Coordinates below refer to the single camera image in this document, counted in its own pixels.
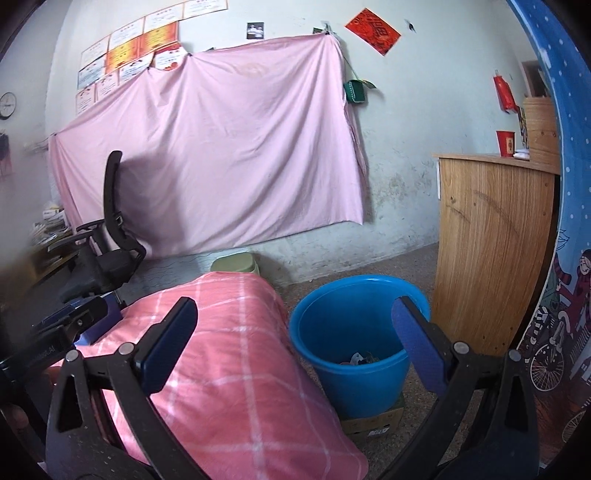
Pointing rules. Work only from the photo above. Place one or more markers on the wall certificates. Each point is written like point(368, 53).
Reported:
point(124, 53)

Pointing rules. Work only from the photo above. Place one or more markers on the wall clock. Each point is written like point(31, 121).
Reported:
point(8, 103)

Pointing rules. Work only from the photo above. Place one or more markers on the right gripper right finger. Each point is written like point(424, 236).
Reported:
point(483, 424)

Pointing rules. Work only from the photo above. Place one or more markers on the black office chair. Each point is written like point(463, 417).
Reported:
point(106, 256)

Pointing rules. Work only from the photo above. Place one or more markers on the small wall photo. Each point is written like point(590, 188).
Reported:
point(255, 31)

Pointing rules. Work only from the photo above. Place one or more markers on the green wall hook holder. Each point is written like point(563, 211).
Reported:
point(356, 90)

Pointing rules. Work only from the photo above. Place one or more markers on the pink hanging bedsheet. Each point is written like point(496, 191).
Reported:
point(234, 147)

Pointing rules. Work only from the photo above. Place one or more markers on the blue dotted curtain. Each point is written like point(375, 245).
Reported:
point(556, 342)

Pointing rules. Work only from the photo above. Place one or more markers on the red paper cup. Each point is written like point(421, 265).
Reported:
point(506, 142)

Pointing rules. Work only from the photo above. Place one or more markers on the pink checked tablecloth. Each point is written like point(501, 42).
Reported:
point(238, 399)

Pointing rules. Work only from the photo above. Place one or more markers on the cardboard under bucket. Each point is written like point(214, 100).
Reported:
point(370, 428)

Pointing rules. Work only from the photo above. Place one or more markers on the red paper wall poster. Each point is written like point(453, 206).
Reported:
point(374, 30)

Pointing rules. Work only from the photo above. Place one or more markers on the blue plastic bucket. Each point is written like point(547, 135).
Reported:
point(344, 329)

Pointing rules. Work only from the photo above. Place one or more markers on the green plastic stool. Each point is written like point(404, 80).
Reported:
point(240, 262)

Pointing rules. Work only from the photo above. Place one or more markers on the wooden cabinet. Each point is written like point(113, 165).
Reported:
point(496, 217)

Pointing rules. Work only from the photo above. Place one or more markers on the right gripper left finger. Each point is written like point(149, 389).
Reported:
point(82, 441)

